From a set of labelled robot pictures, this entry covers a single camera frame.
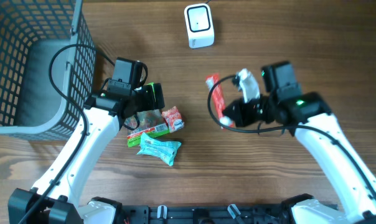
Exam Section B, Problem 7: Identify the green gummy candy bag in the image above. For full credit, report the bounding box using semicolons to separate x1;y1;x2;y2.
125;109;169;147

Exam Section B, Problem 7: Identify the small red white packet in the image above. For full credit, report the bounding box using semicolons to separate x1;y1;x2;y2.
162;106;184;133

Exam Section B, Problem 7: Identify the red snack stick packet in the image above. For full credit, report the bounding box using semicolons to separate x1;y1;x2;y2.
205;73;235;128

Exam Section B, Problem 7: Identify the teal snack wrapper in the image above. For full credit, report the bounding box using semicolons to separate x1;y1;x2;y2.
137;133;182;166

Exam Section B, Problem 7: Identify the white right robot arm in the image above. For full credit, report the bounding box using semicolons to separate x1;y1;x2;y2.
223;92;376;223

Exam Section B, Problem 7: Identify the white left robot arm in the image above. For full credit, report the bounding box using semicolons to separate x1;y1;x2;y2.
7;80;164;223

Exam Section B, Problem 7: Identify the white barcode scanner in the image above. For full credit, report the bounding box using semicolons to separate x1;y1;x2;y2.
184;3;215;49

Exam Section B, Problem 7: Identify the grey plastic mesh basket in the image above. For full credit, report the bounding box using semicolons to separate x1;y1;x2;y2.
0;1;96;140

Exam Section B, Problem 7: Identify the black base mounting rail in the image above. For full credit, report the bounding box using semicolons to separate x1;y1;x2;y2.
123;204;295;224

